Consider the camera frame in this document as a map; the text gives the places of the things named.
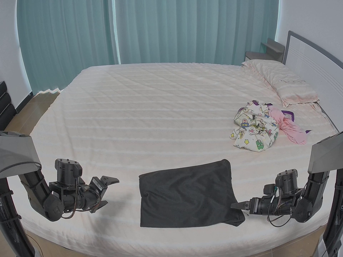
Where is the pink garment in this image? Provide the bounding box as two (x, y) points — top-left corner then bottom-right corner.
(269, 106), (307, 145)

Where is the grey bedside table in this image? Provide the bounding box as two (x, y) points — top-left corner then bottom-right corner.
(245, 38), (285, 63)

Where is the black chest of drawers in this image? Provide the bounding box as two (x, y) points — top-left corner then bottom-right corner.
(0, 80), (18, 129)

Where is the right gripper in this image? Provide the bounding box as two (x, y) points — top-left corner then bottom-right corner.
(230, 197), (276, 216)

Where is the blue-green curtain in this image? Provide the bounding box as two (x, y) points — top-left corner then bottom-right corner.
(17, 0), (121, 96)
(114, 0), (280, 65)

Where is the pale pink pillow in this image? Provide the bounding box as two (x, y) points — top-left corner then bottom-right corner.
(241, 59), (320, 108)

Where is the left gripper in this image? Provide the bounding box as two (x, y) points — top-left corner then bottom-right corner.
(73, 176), (120, 213)

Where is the white printed pyjama top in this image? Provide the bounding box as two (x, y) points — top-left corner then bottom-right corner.
(229, 100), (279, 152)

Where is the bed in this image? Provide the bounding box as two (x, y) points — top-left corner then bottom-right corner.
(20, 31), (343, 254)

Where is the black T-shirt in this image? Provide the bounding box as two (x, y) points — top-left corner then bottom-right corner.
(138, 159), (246, 228)

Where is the purple garment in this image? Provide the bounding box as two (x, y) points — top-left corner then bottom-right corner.
(252, 102), (313, 134)

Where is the black cable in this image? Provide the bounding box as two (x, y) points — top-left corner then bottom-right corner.
(25, 232), (41, 257)
(267, 213), (292, 227)
(61, 200), (81, 219)
(0, 162), (42, 174)

